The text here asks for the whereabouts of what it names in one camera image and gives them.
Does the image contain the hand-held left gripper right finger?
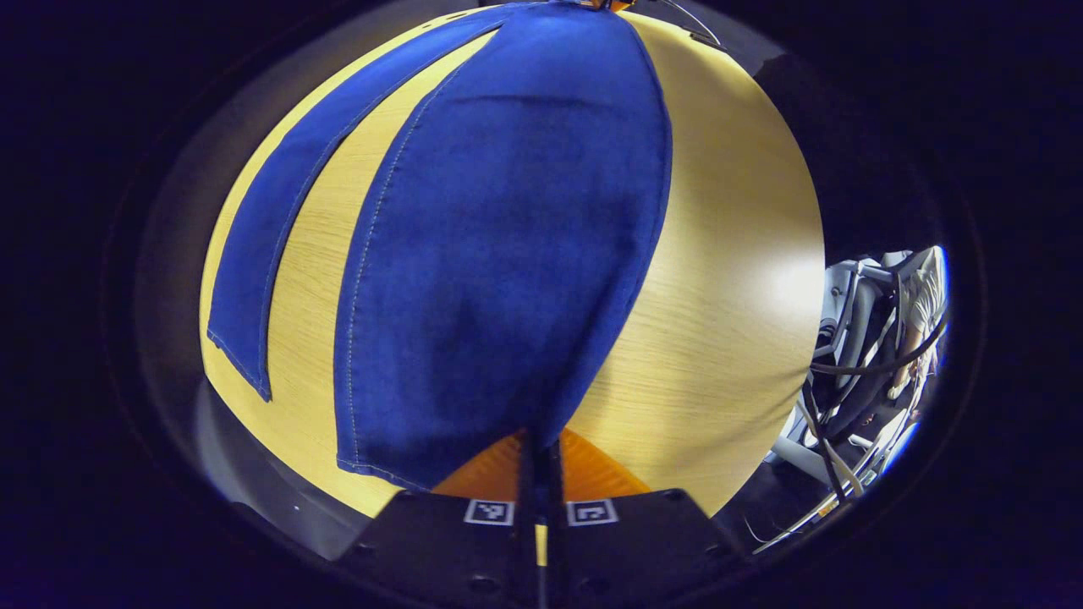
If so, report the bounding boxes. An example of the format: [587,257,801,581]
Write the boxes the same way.
[541,427,747,609]

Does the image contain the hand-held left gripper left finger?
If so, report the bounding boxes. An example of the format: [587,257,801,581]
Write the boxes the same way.
[338,427,542,609]

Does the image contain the blue jeans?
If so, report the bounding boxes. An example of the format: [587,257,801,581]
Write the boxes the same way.
[206,0,674,493]

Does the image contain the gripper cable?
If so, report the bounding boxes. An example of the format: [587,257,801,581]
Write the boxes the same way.
[660,0,723,46]

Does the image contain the black cable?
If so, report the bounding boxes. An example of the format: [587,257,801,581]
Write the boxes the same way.
[808,311,947,378]

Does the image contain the grey metal frame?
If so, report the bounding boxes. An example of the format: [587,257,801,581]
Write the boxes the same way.
[766,247,948,555]

